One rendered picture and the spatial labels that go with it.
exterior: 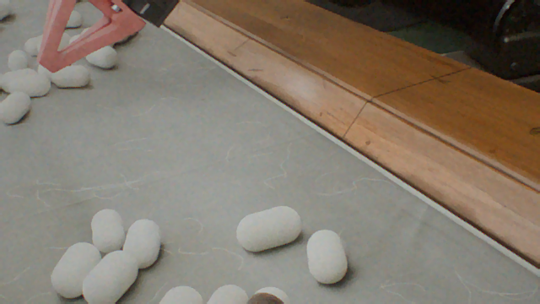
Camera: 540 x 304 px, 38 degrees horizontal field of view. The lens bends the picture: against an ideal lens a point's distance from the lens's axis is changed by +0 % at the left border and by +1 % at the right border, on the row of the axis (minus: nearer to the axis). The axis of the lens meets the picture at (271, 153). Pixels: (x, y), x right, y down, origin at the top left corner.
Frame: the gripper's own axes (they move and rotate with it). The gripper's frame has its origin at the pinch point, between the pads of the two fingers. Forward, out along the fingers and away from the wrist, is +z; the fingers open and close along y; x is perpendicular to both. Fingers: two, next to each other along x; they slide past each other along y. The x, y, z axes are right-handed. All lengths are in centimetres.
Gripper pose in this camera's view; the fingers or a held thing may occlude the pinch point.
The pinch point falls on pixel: (51, 58)
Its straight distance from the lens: 60.5
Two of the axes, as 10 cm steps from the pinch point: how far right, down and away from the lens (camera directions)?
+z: -6.1, 7.9, 0.0
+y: 4.6, 3.5, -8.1
